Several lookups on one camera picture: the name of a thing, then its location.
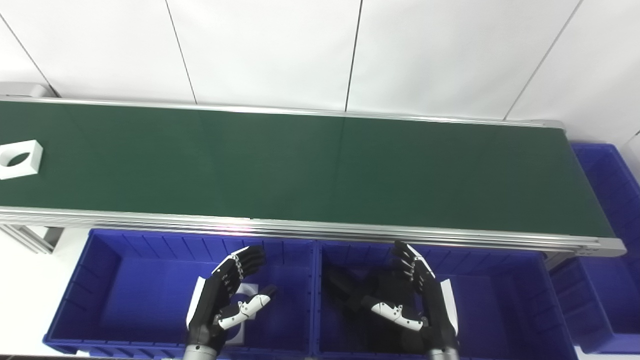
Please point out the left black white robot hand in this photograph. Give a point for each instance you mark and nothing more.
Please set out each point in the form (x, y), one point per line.
(210, 310)

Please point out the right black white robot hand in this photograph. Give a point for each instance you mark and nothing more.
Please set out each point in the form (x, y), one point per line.
(440, 310)

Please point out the white square part round hole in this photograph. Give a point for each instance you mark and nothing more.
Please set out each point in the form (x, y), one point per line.
(250, 290)
(35, 160)
(237, 334)

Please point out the black part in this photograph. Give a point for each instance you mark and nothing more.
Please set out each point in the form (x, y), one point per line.
(342, 290)
(385, 287)

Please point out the blue plastic bin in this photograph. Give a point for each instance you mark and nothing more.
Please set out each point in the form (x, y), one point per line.
(615, 300)
(140, 300)
(500, 310)

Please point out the green conveyor belt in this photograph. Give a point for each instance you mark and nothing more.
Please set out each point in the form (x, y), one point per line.
(350, 234)
(300, 170)

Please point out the aluminium conveyor leg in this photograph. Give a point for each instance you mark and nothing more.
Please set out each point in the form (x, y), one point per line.
(30, 240)

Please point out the grey conveyor end housing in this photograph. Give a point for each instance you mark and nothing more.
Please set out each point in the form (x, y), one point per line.
(30, 90)

